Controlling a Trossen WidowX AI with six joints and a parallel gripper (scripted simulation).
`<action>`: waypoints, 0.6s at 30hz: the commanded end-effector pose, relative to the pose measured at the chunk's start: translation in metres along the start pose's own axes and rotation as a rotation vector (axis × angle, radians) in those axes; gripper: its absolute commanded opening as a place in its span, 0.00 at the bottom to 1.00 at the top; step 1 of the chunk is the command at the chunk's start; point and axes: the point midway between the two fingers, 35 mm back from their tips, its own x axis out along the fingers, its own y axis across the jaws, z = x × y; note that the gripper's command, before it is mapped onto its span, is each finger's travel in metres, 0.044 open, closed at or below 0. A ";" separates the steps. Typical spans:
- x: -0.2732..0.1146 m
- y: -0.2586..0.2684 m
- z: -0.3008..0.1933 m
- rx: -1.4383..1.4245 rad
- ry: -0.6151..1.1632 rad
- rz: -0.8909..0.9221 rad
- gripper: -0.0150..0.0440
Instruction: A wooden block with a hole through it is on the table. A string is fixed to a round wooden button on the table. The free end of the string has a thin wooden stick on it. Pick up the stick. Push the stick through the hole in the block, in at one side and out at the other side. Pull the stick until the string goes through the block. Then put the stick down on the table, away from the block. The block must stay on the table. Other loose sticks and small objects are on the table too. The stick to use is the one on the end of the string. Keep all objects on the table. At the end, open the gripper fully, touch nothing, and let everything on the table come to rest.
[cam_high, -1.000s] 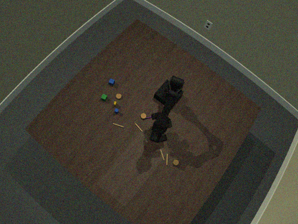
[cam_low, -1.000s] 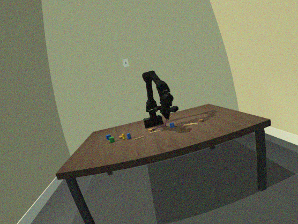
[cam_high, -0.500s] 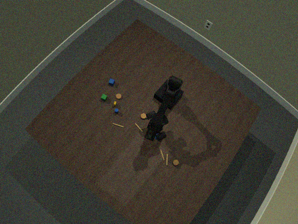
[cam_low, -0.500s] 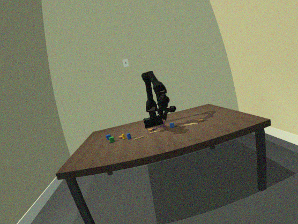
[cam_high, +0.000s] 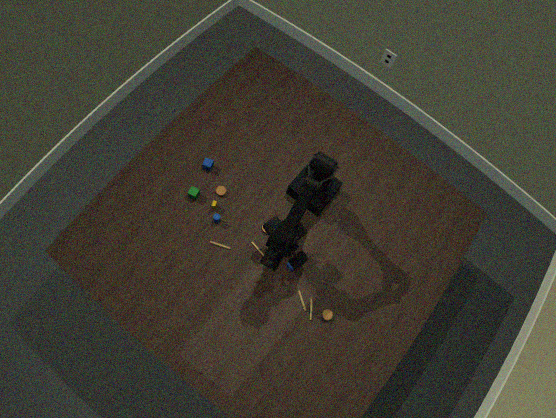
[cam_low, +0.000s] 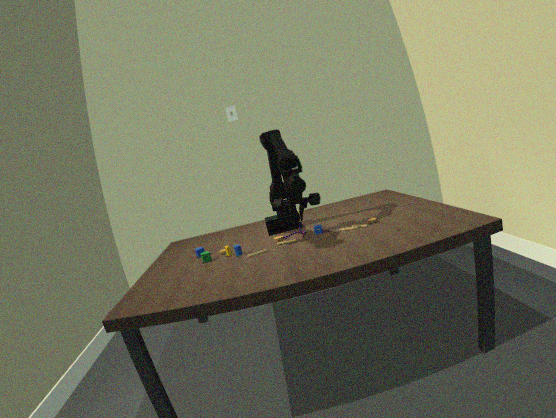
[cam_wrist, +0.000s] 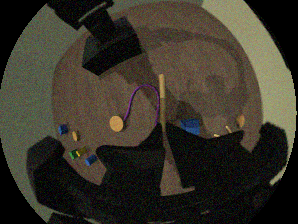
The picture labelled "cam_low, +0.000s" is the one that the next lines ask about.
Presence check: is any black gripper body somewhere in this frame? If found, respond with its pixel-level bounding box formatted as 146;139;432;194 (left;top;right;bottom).
272;188;321;211

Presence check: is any green cube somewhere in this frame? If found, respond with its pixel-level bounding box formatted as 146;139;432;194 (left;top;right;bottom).
201;251;212;263

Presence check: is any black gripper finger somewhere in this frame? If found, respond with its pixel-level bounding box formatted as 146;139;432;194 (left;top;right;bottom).
299;205;307;221
287;204;300;222

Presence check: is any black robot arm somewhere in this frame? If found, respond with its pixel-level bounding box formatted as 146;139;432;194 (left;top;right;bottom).
259;129;306;218

